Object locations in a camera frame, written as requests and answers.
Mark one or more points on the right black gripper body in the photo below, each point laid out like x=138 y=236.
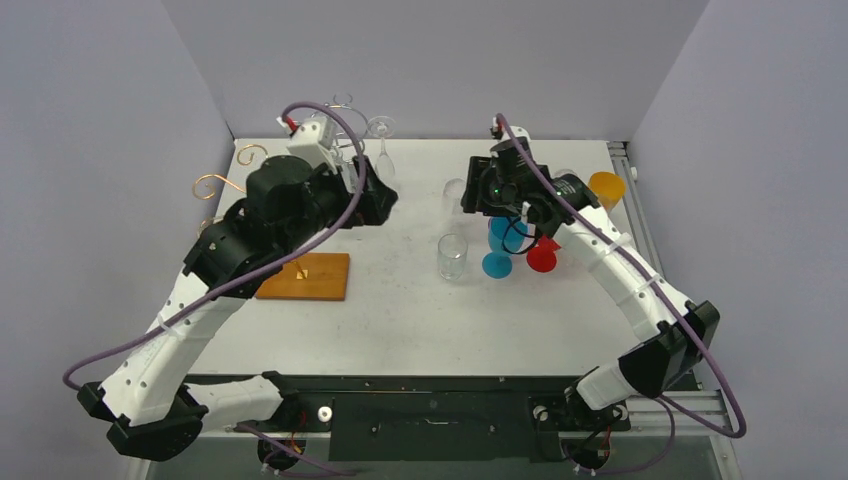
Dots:
x=475 y=187

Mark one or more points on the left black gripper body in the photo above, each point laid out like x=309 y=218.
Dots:
x=338 y=196

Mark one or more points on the clear patterned glass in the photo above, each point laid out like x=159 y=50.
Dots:
x=452 y=251

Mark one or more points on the blue wine glass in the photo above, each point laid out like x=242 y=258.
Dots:
x=506 y=238

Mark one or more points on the red wine glass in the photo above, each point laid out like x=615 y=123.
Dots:
x=542 y=258

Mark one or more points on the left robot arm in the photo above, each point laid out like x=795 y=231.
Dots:
x=152 y=411

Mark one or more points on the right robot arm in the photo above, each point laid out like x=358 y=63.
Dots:
x=565 y=210

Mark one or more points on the wooden rack base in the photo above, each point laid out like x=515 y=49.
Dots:
x=313 y=276

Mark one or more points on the clear champagne flute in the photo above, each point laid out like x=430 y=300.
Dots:
x=383 y=149

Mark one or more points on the orange cup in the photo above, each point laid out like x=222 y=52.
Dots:
x=608 y=187

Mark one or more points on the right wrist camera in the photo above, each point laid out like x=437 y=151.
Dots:
x=499 y=133

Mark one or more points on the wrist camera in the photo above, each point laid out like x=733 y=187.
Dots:
x=312 y=140
x=499 y=133

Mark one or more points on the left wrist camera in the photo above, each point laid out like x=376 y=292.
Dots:
x=312 y=140

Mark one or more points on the silver wire glass rack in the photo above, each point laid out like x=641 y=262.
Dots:
x=363 y=127

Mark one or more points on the gold wire glass rack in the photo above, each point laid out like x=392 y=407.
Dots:
x=218 y=182

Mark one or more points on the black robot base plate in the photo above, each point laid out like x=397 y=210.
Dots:
x=438 y=418

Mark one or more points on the aluminium table rail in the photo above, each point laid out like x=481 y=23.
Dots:
x=672 y=331

